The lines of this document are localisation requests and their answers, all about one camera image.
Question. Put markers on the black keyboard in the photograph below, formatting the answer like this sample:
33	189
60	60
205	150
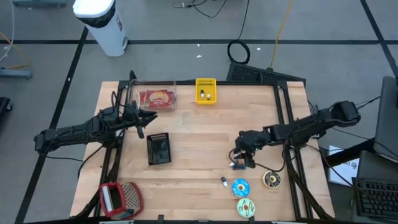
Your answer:
376	197

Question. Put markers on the white paper sheet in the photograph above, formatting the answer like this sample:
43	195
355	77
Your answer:
345	171

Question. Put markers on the grey stand base bar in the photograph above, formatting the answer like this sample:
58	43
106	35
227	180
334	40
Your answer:
37	3
15	74

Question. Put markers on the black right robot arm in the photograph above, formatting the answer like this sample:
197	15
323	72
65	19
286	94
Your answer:
311	126

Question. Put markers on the mint green frosted donut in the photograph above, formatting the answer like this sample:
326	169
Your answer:
241	203

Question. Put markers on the black floor object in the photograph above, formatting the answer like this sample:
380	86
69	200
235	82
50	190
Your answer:
4	105

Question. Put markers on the blue frosted donut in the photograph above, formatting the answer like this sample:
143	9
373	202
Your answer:
245	192

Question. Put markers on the yellow plastic basket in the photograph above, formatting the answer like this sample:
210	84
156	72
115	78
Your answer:
211	90

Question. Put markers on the black metal table frame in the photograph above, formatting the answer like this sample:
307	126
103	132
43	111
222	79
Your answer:
186	83

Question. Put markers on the black plastic basket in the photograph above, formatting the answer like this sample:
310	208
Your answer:
158	149

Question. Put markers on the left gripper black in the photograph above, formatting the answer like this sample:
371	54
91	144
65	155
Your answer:
132	116

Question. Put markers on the green label dropper bottle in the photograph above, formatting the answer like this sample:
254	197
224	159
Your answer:
224	181

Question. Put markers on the white trash bin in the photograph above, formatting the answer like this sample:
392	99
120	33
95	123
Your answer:
102	28

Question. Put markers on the chocolate frosted donut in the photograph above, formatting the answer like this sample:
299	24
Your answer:
265	183

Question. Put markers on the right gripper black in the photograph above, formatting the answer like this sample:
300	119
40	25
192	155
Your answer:
252	141

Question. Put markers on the clear plastic container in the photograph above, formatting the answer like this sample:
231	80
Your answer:
136	85

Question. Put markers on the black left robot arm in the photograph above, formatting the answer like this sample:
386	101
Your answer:
71	132

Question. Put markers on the dark grey monitor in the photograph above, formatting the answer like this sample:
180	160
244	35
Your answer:
388	118

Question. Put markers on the red mesh container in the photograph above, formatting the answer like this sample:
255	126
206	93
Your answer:
133	197

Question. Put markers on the small dark dropper bottle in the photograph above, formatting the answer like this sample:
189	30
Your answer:
232	164

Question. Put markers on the black table clamp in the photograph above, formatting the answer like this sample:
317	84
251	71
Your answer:
160	217
252	219

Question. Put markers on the black perforated panel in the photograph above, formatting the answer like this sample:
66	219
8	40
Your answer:
248	73

